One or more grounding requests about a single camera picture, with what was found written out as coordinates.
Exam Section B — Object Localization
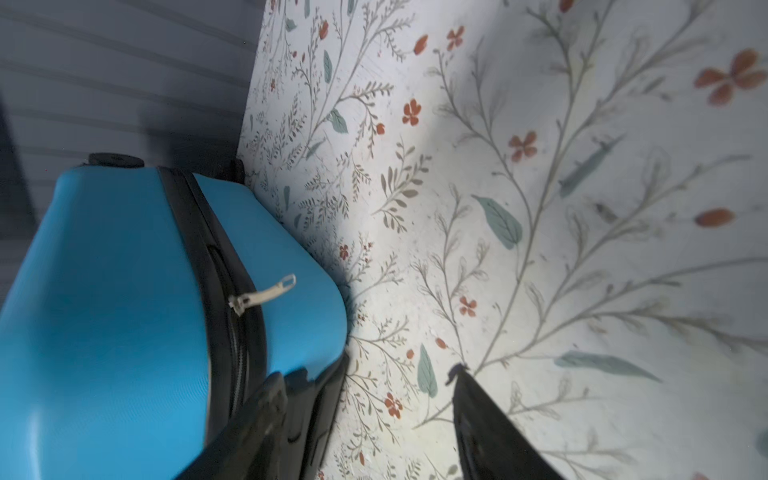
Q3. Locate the blue hard-shell suitcase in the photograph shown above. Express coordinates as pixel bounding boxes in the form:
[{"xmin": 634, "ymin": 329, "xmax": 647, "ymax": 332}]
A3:
[{"xmin": 1, "ymin": 153, "xmax": 349, "ymax": 479}]

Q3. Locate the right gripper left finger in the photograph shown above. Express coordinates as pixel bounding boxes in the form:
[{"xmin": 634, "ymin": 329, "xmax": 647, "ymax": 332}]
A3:
[{"xmin": 176, "ymin": 372, "xmax": 287, "ymax": 480}]

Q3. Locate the floral table cloth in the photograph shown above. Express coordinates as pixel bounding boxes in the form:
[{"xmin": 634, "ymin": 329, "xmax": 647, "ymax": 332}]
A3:
[{"xmin": 238, "ymin": 1, "xmax": 767, "ymax": 479}]

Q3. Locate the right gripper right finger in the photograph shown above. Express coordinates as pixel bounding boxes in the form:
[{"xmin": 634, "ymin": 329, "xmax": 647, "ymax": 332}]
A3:
[{"xmin": 447, "ymin": 363, "xmax": 562, "ymax": 480}]

